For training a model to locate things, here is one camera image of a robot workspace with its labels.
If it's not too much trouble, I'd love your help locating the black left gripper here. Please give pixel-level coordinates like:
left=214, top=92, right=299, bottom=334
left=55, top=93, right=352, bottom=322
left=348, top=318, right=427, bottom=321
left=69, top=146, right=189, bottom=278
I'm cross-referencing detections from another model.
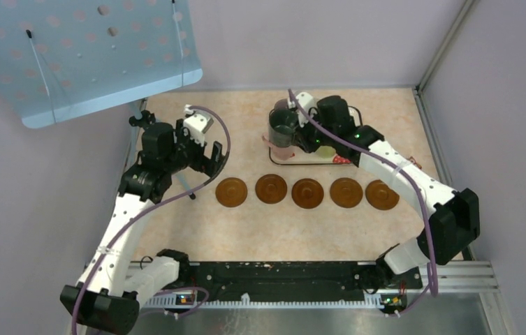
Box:
left=164, top=119, right=226, bottom=177

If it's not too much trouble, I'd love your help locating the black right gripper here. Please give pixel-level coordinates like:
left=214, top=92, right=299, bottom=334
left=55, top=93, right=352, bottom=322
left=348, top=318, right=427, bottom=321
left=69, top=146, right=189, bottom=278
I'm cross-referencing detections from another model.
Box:
left=291, top=110, right=337, bottom=154

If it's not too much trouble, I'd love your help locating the dark green mug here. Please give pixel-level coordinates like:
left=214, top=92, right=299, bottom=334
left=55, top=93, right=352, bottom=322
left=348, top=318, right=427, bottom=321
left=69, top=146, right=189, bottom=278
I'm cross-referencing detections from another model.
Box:
left=268, top=108, right=299, bottom=148

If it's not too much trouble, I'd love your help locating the brown round coaster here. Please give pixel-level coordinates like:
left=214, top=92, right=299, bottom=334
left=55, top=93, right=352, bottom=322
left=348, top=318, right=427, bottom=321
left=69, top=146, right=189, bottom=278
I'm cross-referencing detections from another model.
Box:
left=291, top=178, right=324, bottom=209
left=215, top=177, right=248, bottom=208
left=255, top=174, right=288, bottom=204
left=330, top=177, right=364, bottom=209
left=365, top=180, right=400, bottom=211

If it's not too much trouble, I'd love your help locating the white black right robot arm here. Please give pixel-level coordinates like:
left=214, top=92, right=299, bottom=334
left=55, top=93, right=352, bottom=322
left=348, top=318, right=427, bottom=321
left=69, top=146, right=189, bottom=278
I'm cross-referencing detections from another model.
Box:
left=287, top=92, right=481, bottom=288

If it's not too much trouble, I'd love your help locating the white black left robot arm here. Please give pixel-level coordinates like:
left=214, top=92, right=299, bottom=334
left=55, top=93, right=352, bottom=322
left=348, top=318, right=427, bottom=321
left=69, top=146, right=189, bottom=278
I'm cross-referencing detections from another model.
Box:
left=60, top=115, right=230, bottom=334

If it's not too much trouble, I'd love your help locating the yellow green mug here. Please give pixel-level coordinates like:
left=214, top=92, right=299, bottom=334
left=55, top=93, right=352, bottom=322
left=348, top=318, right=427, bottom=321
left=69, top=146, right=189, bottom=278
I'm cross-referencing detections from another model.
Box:
left=314, top=146, right=336, bottom=160

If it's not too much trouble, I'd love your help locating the white tray with black rim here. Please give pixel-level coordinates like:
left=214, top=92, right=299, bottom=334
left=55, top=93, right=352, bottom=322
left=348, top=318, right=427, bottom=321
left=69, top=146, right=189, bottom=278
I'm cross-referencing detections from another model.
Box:
left=269, top=105, right=363, bottom=166

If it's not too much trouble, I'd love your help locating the pink mug in front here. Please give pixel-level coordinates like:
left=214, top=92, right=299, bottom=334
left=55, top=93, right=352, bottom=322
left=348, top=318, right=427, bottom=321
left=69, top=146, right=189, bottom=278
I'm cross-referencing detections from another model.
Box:
left=261, top=134, right=295, bottom=161

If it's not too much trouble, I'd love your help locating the purple grey mug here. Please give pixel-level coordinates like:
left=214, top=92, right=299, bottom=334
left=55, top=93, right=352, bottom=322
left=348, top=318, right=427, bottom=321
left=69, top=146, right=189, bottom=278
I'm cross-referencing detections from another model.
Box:
left=274, top=98, right=289, bottom=110

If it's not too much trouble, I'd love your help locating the grey tripod stand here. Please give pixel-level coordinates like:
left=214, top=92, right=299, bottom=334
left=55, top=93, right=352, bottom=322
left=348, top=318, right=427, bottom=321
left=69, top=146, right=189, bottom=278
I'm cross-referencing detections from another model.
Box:
left=131, top=98, right=191, bottom=191

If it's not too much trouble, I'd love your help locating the light blue perforated board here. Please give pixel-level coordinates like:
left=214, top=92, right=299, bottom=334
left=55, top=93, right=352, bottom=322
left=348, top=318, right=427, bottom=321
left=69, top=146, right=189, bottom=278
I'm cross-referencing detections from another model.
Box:
left=0, top=1, right=203, bottom=128

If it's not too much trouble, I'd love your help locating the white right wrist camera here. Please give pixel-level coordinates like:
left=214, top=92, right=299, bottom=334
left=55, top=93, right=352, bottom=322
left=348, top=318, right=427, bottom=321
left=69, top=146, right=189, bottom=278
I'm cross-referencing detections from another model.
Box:
left=288, top=91, right=317, bottom=128

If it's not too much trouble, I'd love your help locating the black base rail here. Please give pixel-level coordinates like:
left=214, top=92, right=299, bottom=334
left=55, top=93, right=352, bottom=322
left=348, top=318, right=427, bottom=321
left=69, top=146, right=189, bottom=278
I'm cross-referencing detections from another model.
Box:
left=166, top=261, right=423, bottom=302

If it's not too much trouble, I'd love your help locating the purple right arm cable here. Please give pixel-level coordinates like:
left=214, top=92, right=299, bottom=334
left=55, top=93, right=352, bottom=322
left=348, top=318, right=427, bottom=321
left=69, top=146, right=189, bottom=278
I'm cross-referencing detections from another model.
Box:
left=286, top=89, right=439, bottom=316

